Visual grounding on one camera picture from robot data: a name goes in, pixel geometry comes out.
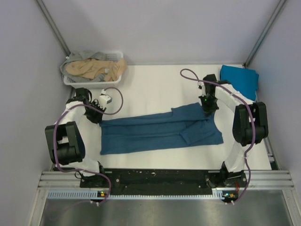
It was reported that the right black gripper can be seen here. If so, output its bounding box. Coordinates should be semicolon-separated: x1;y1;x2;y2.
198;94;219;118

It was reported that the dark blue t shirt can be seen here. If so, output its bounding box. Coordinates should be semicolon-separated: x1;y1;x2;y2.
100;103;223;155

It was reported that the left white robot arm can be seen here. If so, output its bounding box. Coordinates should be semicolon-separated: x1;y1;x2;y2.
45;88;112;187

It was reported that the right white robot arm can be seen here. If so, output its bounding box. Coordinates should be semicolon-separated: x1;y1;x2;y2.
198;74;269;188

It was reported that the folded bright blue t shirt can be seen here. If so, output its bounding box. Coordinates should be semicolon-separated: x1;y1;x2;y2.
220;65;259;101

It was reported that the beige t shirt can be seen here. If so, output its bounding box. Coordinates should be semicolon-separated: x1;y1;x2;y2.
65;58;127;82

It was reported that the grey t shirt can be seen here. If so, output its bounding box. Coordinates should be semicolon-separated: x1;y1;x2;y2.
60;50;106;83

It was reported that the white plastic basket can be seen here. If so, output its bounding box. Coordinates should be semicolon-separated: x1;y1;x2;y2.
62;51;124;89

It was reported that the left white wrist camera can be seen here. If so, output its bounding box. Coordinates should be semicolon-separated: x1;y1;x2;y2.
97;89;112;109

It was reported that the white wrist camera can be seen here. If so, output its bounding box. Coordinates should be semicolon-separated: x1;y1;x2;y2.
198;81;204;89
97;89;112;109

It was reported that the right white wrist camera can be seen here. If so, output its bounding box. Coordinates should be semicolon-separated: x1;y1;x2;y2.
198;81;204;89

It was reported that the left aluminium frame post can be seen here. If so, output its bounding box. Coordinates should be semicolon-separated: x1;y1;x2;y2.
35;0;71;56

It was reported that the aluminium frame post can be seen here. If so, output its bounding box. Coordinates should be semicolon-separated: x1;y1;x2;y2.
243;0;288;68
35;0;71;56

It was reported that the light blue cable duct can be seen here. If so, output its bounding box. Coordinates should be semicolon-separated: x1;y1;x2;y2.
47;190;234;201

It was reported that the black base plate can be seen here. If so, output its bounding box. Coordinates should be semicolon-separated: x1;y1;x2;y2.
75;169;247;196

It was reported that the right aluminium frame post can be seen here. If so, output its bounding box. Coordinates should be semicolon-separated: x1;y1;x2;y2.
243;0;288;68

